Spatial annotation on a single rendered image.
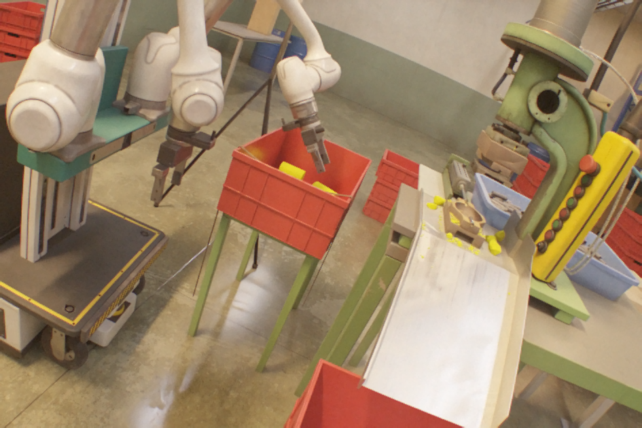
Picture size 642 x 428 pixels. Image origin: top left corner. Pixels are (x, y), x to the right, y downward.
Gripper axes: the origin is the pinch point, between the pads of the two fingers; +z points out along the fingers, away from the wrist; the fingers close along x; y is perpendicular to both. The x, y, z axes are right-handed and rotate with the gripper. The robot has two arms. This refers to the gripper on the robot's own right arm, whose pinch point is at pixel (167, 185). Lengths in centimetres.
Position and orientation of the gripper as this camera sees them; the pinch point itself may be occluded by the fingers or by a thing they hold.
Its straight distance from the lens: 118.5
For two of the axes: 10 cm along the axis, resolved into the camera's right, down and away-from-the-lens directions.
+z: -3.5, 8.5, 3.9
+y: -9.3, -3.7, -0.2
